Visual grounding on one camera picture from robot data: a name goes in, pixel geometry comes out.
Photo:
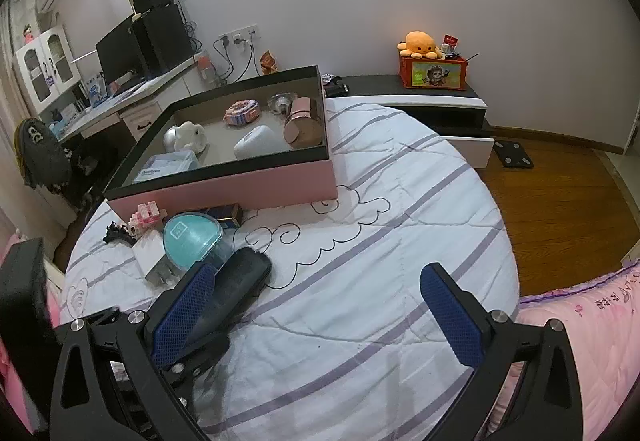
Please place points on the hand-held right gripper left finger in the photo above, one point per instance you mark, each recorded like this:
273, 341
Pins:
180, 316

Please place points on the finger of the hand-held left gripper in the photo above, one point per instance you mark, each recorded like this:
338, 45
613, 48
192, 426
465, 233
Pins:
207, 353

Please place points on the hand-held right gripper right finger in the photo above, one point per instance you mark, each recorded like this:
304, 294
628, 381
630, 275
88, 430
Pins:
450, 321

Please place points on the black case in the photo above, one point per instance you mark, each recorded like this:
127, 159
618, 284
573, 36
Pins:
245, 273

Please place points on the clear pack of tissues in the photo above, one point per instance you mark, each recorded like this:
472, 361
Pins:
167, 166

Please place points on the white rabbit toy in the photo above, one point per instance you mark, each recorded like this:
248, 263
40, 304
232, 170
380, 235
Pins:
186, 137

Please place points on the pink storage tray box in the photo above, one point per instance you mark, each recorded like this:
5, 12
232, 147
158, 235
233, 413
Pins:
300, 181

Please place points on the white dispenser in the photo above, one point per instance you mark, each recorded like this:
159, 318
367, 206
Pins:
255, 143

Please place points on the rose gold cylinder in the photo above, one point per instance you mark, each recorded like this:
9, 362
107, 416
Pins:
302, 123

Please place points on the clear glass item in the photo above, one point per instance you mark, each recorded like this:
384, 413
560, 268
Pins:
282, 102

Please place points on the pink pillow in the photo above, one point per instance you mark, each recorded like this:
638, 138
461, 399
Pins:
53, 301

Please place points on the white charger plug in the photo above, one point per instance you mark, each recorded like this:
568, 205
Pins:
152, 258

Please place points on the teal round container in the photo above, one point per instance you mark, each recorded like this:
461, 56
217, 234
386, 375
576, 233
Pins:
192, 236

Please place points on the black hair clip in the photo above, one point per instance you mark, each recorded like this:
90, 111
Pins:
116, 233

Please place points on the pink block toy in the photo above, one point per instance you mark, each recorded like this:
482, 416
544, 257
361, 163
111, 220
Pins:
146, 217

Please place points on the white striped bedsheet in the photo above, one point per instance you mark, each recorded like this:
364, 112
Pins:
375, 246

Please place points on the dark blue small box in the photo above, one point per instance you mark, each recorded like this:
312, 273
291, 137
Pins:
227, 215

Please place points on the pink printed quilt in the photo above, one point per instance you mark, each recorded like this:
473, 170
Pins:
590, 321

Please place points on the beige curtain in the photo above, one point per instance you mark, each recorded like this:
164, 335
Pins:
7, 146

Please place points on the black bathroom scale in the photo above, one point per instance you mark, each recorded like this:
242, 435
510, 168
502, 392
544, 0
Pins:
512, 153

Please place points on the white desk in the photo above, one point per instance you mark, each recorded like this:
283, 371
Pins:
145, 113

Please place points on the black low cabinet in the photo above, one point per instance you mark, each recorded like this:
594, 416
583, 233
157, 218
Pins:
400, 93

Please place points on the blue box on desk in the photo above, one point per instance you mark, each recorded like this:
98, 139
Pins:
97, 93

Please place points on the red printed box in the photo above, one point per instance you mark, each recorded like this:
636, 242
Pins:
434, 73

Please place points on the bottle with orange cap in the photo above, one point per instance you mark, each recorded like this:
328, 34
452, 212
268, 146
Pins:
206, 68

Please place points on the white glass-door cabinet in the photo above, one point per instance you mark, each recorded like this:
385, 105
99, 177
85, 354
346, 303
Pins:
45, 66

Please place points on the small patterned pouch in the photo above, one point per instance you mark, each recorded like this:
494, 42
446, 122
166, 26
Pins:
334, 81

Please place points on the orange snack bag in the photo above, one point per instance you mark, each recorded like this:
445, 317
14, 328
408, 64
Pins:
268, 62

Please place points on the black computer monitor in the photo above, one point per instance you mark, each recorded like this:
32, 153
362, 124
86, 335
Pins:
120, 53

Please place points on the small red white card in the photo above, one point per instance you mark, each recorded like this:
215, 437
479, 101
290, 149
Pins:
450, 45

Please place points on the orange octopus plush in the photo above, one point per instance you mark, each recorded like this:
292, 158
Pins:
419, 45

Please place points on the black computer tower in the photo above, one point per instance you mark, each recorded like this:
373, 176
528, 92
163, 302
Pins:
162, 38

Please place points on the small pink doll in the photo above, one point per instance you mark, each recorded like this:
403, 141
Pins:
29, 34

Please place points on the white wall power outlet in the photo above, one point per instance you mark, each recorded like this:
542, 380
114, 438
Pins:
239, 35

